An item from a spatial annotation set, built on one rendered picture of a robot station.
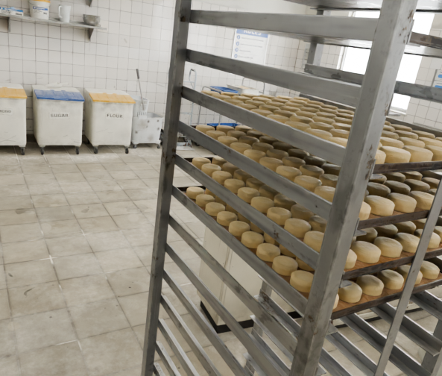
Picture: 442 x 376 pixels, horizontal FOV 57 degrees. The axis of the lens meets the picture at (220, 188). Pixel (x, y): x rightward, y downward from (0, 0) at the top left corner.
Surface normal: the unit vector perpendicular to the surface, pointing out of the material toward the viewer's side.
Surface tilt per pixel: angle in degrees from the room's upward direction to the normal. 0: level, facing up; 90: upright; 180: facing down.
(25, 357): 0
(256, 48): 90
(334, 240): 90
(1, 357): 0
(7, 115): 91
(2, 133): 94
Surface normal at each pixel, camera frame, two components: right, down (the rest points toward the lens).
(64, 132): 0.48, 0.40
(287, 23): -0.85, 0.06
